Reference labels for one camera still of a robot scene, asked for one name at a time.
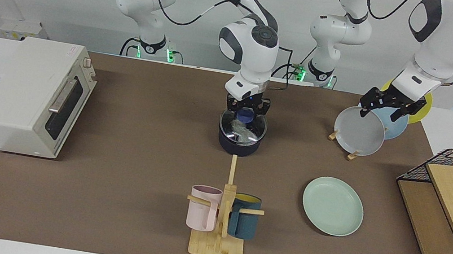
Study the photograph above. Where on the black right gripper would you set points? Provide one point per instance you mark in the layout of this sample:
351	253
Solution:
248	102

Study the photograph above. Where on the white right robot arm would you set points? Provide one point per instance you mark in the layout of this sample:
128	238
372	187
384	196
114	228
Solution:
253	45

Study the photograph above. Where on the light blue plate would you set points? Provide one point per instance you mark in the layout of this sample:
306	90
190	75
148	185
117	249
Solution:
397	126

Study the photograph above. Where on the wooden plate rack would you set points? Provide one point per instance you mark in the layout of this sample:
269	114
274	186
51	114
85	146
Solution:
353	155

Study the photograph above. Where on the glass lid with blue knob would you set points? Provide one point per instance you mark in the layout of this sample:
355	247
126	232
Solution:
252	135

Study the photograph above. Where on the beige toaster oven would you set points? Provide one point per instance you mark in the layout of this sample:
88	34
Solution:
13	97

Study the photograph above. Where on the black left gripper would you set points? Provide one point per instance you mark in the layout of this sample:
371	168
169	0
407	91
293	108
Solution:
394	99

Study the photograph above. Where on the wooden mug tree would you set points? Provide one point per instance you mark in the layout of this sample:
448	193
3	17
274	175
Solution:
217	243

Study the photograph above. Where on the pink mug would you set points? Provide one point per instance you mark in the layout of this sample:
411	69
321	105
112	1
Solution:
200	213

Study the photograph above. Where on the yellow plate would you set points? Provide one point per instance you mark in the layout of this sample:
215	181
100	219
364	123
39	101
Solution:
419	116

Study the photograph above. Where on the teal mug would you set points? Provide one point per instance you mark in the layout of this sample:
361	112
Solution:
244	220

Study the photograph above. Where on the translucent white vermicelli bundle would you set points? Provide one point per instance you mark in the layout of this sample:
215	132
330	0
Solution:
243	132

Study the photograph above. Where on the pale green plate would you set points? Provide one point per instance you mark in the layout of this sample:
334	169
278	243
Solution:
332	205

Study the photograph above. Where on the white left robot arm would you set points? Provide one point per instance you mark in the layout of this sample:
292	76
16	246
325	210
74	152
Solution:
444	43

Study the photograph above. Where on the white power strip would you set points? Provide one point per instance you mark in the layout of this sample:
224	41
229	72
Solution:
19	27

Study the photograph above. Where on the brown table mat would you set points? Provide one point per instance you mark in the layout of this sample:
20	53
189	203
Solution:
132	175

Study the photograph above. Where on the grey plate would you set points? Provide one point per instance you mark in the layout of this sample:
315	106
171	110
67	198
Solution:
359	132

